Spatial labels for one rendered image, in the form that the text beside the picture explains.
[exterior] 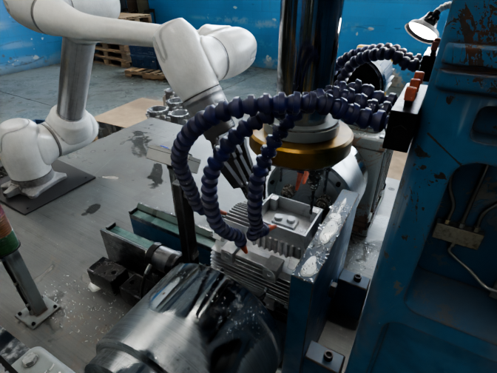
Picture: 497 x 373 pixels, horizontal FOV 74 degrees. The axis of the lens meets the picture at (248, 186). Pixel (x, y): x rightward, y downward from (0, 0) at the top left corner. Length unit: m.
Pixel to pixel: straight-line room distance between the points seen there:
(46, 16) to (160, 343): 0.84
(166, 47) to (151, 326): 0.51
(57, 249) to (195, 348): 0.87
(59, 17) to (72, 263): 0.70
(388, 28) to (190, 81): 5.52
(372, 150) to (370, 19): 5.19
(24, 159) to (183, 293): 1.12
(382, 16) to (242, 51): 5.36
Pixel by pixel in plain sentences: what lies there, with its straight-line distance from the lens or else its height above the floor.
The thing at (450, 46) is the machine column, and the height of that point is 1.51.
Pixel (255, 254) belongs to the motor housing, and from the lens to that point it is 0.71.
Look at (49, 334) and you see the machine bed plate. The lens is 1.04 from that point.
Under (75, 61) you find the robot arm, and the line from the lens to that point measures 1.34.
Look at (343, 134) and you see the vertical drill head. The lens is 0.59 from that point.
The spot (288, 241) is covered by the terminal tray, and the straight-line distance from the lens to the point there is 0.67.
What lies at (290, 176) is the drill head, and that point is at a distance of 0.90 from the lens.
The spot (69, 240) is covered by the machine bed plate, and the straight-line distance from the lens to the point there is 1.29.
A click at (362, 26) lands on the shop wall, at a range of 6.20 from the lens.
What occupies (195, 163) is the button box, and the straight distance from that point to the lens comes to 1.09.
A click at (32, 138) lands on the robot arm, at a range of 1.52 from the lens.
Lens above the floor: 1.56
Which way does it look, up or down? 33 degrees down
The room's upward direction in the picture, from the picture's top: straight up
